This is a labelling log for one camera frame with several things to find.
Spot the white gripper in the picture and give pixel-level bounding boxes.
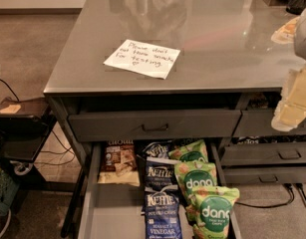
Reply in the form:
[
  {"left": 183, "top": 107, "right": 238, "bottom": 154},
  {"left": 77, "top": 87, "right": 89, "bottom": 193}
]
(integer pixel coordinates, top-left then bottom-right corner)
[{"left": 271, "top": 17, "right": 306, "bottom": 131}]

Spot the blue kettle chip bag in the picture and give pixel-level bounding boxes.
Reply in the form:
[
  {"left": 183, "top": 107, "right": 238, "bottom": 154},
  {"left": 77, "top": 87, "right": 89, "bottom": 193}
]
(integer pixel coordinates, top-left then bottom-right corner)
[
  {"left": 145, "top": 157, "right": 178, "bottom": 192},
  {"left": 145, "top": 192, "right": 182, "bottom": 239},
  {"left": 142, "top": 140, "right": 171, "bottom": 158}
]

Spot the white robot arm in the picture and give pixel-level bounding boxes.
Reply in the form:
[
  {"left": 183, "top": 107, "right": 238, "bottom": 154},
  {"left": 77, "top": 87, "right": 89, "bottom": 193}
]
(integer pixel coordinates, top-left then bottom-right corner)
[{"left": 271, "top": 8, "right": 306, "bottom": 131}]

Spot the grey top right drawer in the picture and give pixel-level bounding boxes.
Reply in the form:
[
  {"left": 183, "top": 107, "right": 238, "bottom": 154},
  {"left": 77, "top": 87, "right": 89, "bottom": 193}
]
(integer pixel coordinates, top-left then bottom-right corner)
[{"left": 233, "top": 109, "right": 306, "bottom": 137}]

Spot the grey middle right drawer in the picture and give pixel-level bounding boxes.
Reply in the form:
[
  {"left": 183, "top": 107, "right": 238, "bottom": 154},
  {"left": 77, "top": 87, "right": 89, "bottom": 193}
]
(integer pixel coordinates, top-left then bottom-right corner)
[{"left": 221, "top": 142, "right": 306, "bottom": 166}]

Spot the grey top left drawer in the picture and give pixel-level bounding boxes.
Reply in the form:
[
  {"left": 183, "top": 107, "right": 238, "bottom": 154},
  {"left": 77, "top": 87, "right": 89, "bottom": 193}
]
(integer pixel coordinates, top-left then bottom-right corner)
[{"left": 68, "top": 110, "right": 241, "bottom": 142}]

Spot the grey bottom right drawer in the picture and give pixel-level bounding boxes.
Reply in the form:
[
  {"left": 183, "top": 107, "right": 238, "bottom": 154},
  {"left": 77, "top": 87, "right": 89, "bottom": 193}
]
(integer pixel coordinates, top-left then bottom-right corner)
[{"left": 223, "top": 166, "right": 306, "bottom": 184}]

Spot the back green Dang chip bag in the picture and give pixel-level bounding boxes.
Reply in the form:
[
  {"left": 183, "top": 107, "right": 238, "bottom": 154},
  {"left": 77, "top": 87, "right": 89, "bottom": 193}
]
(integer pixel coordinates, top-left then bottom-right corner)
[{"left": 168, "top": 139, "right": 208, "bottom": 162}]

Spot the green dang chip bag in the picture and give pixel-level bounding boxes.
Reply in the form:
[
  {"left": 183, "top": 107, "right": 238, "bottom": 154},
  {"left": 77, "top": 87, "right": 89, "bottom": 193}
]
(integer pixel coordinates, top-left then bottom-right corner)
[
  {"left": 174, "top": 160, "right": 217, "bottom": 203},
  {"left": 168, "top": 139, "right": 208, "bottom": 162},
  {"left": 191, "top": 186, "right": 240, "bottom": 239}
]

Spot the grey drawer cabinet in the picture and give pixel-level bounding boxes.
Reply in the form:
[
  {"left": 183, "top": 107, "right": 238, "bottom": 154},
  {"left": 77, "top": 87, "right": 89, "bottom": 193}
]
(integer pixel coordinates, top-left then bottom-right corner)
[{"left": 42, "top": 0, "right": 306, "bottom": 239}]

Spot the middle green Dang chip bag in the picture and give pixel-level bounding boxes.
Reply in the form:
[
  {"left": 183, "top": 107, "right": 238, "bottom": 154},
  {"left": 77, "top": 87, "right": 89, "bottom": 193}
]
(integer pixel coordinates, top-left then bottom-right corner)
[{"left": 174, "top": 160, "right": 217, "bottom": 203}]

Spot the front green Dang chip bag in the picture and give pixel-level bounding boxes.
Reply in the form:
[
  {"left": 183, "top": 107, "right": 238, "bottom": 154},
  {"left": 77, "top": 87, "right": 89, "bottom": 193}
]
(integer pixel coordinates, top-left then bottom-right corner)
[{"left": 191, "top": 186, "right": 240, "bottom": 239}]

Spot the brown cracker snack bag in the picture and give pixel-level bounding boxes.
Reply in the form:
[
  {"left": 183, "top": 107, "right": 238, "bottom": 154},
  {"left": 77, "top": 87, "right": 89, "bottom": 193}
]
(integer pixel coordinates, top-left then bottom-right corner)
[{"left": 98, "top": 140, "right": 140, "bottom": 186}]

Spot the white handwritten paper note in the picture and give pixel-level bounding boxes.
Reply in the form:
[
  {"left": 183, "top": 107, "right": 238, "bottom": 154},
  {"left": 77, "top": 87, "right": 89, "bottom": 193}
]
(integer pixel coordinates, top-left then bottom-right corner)
[{"left": 104, "top": 40, "right": 180, "bottom": 80}]

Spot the black side cart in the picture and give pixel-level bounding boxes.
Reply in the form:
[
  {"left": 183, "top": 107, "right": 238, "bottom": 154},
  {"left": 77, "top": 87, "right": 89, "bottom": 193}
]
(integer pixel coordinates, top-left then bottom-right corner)
[{"left": 0, "top": 98, "right": 56, "bottom": 189}]

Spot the black floor cable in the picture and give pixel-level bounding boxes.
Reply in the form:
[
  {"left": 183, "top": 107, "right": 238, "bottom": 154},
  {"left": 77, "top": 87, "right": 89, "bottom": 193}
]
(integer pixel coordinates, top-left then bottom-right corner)
[{"left": 235, "top": 182, "right": 306, "bottom": 221}]

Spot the black cable at left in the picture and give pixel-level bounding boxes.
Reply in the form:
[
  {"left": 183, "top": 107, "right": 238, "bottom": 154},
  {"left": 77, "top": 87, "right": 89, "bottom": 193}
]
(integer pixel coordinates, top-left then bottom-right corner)
[{"left": 0, "top": 66, "right": 21, "bottom": 103}]

